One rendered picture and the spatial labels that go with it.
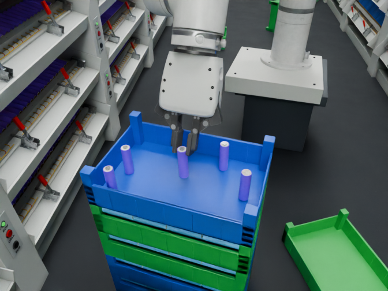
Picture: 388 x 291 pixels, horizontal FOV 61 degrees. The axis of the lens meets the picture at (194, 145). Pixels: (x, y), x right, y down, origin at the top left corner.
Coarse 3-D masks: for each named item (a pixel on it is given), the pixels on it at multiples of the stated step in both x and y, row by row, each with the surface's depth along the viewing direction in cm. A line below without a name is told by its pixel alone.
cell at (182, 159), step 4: (180, 148) 58; (184, 148) 58; (180, 152) 57; (184, 152) 57; (180, 156) 58; (184, 156) 58; (180, 160) 58; (184, 160) 58; (180, 164) 59; (184, 164) 59; (180, 168) 60; (184, 168) 59; (180, 172) 60; (184, 172) 60; (188, 172) 61; (180, 176) 61; (184, 176) 61
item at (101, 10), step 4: (100, 0) 119; (104, 0) 120; (108, 0) 124; (112, 0) 129; (116, 0) 135; (100, 4) 117; (104, 4) 120; (108, 4) 125; (112, 4) 131; (100, 8) 118; (104, 8) 122; (108, 8) 127; (100, 12) 119
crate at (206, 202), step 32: (128, 128) 69; (160, 128) 70; (160, 160) 69; (192, 160) 69; (256, 160) 67; (96, 192) 57; (128, 192) 62; (160, 192) 62; (192, 192) 62; (224, 192) 62; (256, 192) 62; (192, 224) 54; (224, 224) 51; (256, 224) 54
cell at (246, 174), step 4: (244, 172) 57; (248, 172) 57; (244, 176) 56; (248, 176) 56; (240, 180) 58; (244, 180) 57; (248, 180) 57; (240, 184) 58; (244, 184) 57; (248, 184) 57; (240, 188) 58; (244, 188) 58; (248, 188) 58; (240, 192) 59; (244, 192) 58; (248, 192) 59; (240, 196) 60; (244, 196) 59; (248, 196) 60; (244, 200) 60
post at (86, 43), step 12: (96, 0) 113; (96, 12) 113; (84, 36) 112; (84, 48) 115; (96, 48) 115; (108, 60) 127; (108, 72) 128; (96, 84) 123; (96, 96) 127; (108, 96) 129; (108, 132) 137
